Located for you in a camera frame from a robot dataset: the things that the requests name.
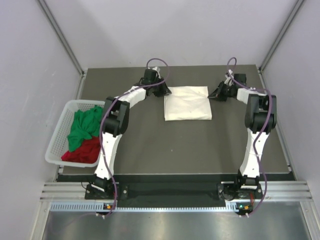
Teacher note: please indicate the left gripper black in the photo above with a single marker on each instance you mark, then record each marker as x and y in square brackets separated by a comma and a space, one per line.
[164, 90]

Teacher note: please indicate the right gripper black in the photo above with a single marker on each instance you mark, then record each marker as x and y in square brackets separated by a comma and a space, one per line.
[217, 93]

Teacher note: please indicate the white t shirt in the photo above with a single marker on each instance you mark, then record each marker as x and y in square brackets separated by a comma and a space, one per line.
[187, 103]

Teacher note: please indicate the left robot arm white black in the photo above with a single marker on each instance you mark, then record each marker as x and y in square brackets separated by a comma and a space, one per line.
[114, 123]

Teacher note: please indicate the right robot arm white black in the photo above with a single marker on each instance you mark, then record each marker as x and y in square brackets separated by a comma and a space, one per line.
[260, 119]

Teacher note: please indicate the green t shirt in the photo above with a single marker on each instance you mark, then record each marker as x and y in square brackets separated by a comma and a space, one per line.
[85, 126]

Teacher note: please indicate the red t shirt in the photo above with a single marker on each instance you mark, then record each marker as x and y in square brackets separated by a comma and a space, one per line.
[87, 153]

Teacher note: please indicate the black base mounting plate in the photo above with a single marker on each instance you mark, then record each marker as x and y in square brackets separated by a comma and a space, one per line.
[222, 179]

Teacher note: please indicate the white plastic laundry basket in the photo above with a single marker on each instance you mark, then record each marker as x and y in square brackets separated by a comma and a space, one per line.
[59, 144]

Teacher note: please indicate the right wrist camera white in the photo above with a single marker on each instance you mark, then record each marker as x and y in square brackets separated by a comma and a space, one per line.
[228, 81]

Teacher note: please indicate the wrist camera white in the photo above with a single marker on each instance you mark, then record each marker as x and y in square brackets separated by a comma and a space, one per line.
[228, 81]
[157, 69]

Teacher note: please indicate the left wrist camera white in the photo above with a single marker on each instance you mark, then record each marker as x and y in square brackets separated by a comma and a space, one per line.
[157, 69]

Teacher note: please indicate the right aluminium frame post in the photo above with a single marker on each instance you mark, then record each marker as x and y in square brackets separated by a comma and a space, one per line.
[298, 4]

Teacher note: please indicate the aluminium frame post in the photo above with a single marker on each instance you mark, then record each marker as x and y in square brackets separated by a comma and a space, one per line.
[298, 4]
[60, 35]

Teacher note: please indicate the left aluminium frame post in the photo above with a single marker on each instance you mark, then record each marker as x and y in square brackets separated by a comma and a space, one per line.
[60, 35]

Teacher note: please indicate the grey slotted cable duct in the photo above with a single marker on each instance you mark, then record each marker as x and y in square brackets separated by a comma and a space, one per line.
[103, 207]

